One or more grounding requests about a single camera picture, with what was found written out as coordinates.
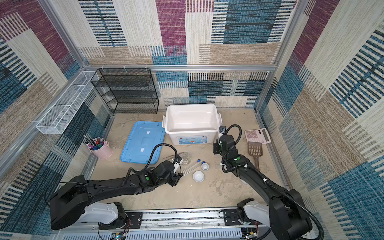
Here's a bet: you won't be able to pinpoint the white evaporating dish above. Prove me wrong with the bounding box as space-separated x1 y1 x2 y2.
193 171 205 183

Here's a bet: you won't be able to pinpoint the pink calculator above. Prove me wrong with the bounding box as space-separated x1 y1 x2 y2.
245 128 271 144

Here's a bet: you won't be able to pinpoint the black wire shelf rack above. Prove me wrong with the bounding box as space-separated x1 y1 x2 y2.
91 68 160 114

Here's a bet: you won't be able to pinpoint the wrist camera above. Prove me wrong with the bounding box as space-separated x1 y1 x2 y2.
173 155 183 173
218 126 227 141

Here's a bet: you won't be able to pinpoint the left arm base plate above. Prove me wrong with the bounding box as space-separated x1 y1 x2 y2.
98 212 143 232

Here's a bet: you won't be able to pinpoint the aluminium front rail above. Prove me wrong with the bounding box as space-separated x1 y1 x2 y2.
50 207 276 240

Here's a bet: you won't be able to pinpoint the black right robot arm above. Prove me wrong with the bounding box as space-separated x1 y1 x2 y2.
214 135 325 240

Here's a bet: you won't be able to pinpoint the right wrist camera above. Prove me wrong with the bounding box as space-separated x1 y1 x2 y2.
218 126 227 141

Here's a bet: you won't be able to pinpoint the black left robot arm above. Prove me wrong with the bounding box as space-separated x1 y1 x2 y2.
49 161 184 230

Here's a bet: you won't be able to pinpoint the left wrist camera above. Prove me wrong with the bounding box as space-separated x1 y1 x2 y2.
173 155 183 173

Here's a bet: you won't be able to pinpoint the brown slotted scoop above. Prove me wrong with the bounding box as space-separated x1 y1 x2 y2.
248 142 263 170

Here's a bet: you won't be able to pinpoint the metal tweezers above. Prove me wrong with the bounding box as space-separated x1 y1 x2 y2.
162 152 184 161

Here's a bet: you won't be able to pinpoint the small white crucible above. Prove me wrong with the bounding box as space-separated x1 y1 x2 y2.
201 163 210 171

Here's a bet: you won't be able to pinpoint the blue-capped test tube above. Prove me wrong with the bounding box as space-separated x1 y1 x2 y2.
183 161 205 176
182 159 202 175

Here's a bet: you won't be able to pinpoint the blue plastic box lid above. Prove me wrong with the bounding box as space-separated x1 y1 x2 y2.
120 121 165 165

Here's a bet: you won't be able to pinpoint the white mesh wall basket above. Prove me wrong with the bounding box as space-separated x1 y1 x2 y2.
36 71 95 135

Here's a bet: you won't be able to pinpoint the pink pen cup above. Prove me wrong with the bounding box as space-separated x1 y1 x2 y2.
84 135 113 160

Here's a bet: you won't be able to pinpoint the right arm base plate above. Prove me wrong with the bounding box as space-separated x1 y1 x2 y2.
219 208 250 226

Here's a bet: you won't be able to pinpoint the white plastic storage box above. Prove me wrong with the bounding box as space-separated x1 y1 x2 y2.
162 104 223 145

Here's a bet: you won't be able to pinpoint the clear glass flask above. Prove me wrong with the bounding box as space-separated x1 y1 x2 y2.
179 152 191 165

